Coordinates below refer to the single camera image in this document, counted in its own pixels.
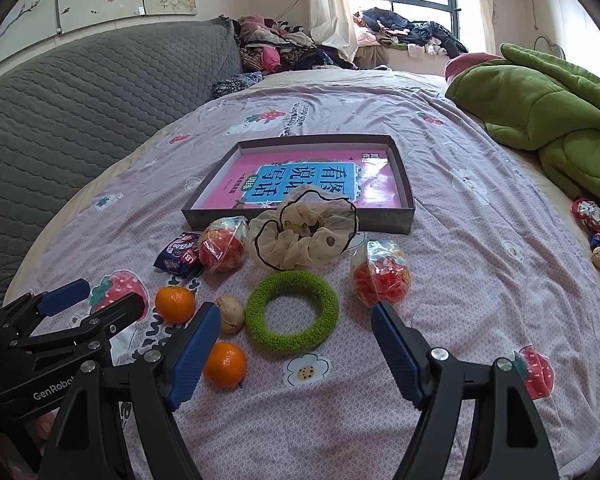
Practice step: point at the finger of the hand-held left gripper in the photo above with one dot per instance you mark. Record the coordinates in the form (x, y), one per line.
(65, 296)
(115, 316)

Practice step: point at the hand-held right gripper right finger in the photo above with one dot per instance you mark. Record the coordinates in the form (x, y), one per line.
(397, 355)

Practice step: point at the grey quilted headboard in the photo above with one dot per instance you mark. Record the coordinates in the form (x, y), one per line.
(90, 105)

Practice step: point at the pink pillow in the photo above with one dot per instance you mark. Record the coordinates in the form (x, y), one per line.
(467, 65)

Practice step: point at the dark patterned cloth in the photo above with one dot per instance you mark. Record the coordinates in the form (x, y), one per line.
(235, 85)

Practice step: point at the clear bag of red snacks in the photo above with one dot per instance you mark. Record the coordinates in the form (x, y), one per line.
(382, 280)
(222, 250)

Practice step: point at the shallow grey cardboard box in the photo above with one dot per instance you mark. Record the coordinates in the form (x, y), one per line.
(200, 220)

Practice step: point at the beige sheer scrunchie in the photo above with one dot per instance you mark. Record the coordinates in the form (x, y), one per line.
(290, 240)

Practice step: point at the cream curtain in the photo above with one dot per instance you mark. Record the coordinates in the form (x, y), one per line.
(330, 5)
(481, 5)

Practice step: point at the pink strawberry print bedsheet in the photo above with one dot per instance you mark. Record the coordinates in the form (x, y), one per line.
(455, 270)

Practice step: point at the green fuzzy scrunchie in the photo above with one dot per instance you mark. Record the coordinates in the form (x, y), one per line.
(260, 330)

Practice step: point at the pink book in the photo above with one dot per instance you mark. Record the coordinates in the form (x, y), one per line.
(240, 180)

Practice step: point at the walnut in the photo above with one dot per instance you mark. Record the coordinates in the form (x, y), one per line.
(230, 314)

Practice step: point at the green fleece blanket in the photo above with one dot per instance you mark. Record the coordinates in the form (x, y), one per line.
(540, 105)

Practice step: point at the pile of clothes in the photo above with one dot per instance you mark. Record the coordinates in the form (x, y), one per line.
(280, 47)

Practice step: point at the blue cookie packet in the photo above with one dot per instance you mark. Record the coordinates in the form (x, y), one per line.
(177, 257)

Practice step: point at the red foil toy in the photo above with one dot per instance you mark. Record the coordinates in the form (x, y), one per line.
(591, 217)

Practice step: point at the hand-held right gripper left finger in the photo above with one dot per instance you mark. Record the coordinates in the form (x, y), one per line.
(195, 355)

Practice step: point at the mandarin orange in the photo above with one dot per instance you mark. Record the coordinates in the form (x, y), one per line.
(226, 366)
(174, 305)

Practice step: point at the dark clothes on windowsill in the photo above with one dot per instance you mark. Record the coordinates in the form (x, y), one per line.
(410, 30)

